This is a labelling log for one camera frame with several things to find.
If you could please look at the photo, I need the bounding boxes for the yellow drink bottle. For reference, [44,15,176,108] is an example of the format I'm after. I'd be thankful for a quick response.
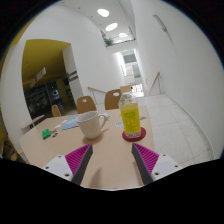
[118,85,142,139]

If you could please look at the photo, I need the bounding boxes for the white ceramic mug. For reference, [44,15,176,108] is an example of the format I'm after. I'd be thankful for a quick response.
[75,110,110,140]

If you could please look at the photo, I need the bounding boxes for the white hanging sign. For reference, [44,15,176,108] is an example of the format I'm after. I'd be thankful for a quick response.
[29,67,47,88]

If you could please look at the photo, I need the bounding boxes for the wooden stair handrail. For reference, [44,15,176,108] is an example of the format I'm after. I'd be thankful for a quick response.
[87,86,107,104]
[147,71,162,96]

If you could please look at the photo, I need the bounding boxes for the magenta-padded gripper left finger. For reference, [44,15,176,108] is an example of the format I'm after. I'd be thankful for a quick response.
[41,143,95,187]

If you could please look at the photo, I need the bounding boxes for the wooden side table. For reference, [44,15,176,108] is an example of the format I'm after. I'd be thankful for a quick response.
[21,114,46,130]

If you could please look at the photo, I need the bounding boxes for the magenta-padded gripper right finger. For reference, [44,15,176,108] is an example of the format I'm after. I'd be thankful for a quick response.
[130,142,184,186]

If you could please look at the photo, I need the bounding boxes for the flat round red coaster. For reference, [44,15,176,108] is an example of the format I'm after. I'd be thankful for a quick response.
[121,126,147,143]

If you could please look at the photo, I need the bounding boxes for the green box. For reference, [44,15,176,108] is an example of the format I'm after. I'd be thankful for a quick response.
[41,128,52,140]

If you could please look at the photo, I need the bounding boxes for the green potted plant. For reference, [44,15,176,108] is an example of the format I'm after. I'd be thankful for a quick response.
[103,36,115,47]

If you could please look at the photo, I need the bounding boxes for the wooden chair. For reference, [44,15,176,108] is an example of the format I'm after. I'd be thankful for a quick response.
[76,95,98,115]
[50,104,63,118]
[104,88,122,111]

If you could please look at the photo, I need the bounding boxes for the dark vending machine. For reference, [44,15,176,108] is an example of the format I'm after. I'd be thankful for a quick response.
[46,81,61,104]

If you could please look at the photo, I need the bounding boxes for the round ceiling lights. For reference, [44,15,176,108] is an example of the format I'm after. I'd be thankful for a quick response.
[96,8,129,39]

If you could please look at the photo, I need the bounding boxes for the pale blue printed sheet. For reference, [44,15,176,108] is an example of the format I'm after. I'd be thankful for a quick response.
[60,115,81,131]

